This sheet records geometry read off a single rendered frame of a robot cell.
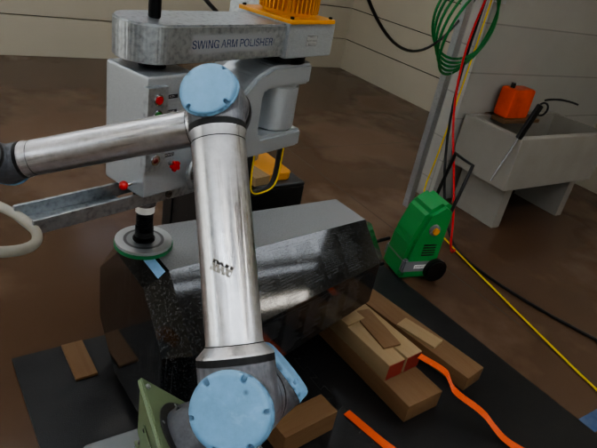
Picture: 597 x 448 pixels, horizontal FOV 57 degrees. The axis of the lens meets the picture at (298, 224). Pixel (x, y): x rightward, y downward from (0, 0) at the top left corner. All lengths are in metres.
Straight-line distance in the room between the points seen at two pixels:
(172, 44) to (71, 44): 6.32
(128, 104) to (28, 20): 6.13
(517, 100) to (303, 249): 3.21
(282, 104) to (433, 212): 1.71
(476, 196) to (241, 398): 4.36
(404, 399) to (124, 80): 1.90
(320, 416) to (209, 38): 1.64
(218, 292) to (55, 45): 7.19
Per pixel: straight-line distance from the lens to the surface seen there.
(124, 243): 2.16
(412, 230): 3.79
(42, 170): 1.43
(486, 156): 4.93
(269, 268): 2.32
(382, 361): 2.83
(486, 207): 5.13
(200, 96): 1.11
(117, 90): 1.93
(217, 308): 1.04
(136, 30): 1.79
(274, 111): 2.35
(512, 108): 5.23
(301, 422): 2.54
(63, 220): 1.86
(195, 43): 1.88
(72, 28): 8.07
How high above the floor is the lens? 2.00
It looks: 28 degrees down
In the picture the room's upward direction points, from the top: 11 degrees clockwise
